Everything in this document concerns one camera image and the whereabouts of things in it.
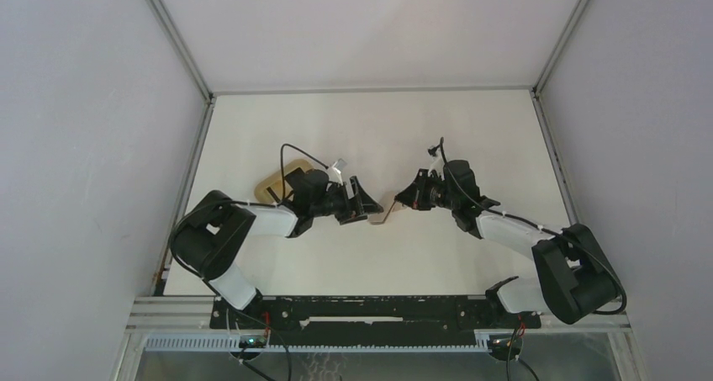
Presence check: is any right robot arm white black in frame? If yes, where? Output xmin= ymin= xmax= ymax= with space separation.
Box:
xmin=394 ymin=160 xmax=627 ymax=327

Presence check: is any white slotted cable duct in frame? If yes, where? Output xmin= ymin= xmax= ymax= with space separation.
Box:
xmin=144 ymin=332 xmax=510 ymax=353

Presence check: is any tan card black stripe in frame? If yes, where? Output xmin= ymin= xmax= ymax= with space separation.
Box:
xmin=261 ymin=184 xmax=283 ymax=203

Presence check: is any aluminium frame rail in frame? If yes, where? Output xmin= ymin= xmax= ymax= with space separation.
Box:
xmin=127 ymin=293 xmax=630 ymax=332

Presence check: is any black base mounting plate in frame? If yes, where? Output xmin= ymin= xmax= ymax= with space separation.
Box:
xmin=209 ymin=295 xmax=541 ymax=346

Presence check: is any black card in tray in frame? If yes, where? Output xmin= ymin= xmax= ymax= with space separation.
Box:
xmin=285 ymin=167 xmax=310 ymax=187

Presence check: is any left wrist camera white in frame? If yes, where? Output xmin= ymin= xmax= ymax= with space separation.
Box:
xmin=327 ymin=158 xmax=347 ymax=184

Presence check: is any right black camera cable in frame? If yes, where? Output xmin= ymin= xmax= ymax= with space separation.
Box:
xmin=425 ymin=137 xmax=628 ymax=316

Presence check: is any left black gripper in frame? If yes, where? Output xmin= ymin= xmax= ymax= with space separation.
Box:
xmin=310 ymin=177 xmax=383 ymax=225

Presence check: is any black camera cable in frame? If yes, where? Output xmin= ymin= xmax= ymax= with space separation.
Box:
xmin=425 ymin=137 xmax=628 ymax=316
xmin=168 ymin=142 xmax=335 ymax=282

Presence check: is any left black camera cable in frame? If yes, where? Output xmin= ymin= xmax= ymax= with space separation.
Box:
xmin=168 ymin=142 xmax=335 ymax=282

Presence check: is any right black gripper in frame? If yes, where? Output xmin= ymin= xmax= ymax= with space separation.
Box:
xmin=396 ymin=167 xmax=460 ymax=210

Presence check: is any beige oval tray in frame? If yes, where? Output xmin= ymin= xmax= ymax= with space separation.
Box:
xmin=253 ymin=158 xmax=315 ymax=204

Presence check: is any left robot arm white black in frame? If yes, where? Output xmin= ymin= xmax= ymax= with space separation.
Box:
xmin=168 ymin=169 xmax=383 ymax=328

